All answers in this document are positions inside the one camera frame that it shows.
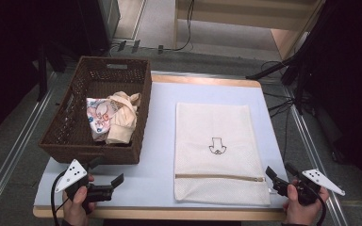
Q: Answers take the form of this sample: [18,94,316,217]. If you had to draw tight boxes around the wooden shelf unit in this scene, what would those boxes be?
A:
[173,0,325,61]

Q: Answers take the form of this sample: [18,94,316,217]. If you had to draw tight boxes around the light blue board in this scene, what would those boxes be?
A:
[33,82,289,210]

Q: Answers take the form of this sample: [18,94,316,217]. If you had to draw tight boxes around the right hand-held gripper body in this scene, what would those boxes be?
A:
[272,169,347,207]

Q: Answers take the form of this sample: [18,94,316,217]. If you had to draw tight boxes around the black floor cables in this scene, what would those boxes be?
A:
[259,60,297,162]

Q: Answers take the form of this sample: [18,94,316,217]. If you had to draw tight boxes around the metal floor rail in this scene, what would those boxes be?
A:
[283,86,349,226]
[0,71,58,218]

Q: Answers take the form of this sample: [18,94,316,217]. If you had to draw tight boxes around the black tripod stand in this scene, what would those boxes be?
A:
[245,0,331,116]

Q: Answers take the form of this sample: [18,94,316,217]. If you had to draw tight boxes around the right hand-held gripper cable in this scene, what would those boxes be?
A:
[314,187,327,226]

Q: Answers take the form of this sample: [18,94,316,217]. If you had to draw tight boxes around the brown wicker basket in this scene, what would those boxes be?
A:
[38,56,154,166]

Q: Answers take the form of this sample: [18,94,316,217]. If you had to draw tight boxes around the white mesh laundry bag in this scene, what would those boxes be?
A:
[173,102,272,207]

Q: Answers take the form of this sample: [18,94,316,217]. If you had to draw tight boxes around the person's right hand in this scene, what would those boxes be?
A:
[282,183,330,226]

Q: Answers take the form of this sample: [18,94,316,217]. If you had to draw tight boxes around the black metal stand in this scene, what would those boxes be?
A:
[37,40,68,102]

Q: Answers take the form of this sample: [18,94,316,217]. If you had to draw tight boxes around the grey cabinet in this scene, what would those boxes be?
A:
[97,0,122,44]

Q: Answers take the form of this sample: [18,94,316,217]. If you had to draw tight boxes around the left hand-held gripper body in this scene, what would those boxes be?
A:
[55,159,114,215]

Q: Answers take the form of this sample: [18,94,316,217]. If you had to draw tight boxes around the black hanging cable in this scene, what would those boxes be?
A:
[172,0,196,52]

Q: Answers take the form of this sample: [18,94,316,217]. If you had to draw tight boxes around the person's left hand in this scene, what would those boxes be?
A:
[61,173,97,226]

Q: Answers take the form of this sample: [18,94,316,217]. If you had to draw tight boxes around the cream cloth garment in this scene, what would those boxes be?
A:
[105,90,142,145]

